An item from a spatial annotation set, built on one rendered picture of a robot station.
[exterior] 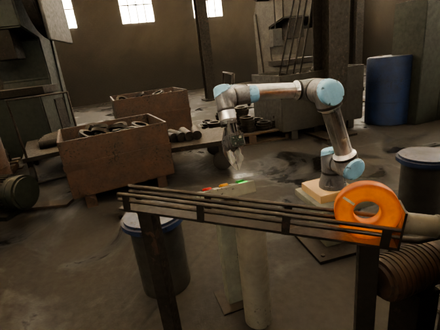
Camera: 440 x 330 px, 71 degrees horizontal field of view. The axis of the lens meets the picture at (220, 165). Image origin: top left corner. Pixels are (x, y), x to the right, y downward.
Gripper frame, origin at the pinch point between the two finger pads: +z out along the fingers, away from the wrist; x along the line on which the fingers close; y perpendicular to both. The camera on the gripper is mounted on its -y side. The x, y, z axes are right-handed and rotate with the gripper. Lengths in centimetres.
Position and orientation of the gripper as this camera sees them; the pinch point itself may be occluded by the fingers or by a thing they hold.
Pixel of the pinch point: (236, 167)
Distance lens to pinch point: 133.3
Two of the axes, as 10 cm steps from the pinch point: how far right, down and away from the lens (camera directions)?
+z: 2.1, 9.8, 0.0
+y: 2.7, -0.6, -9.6
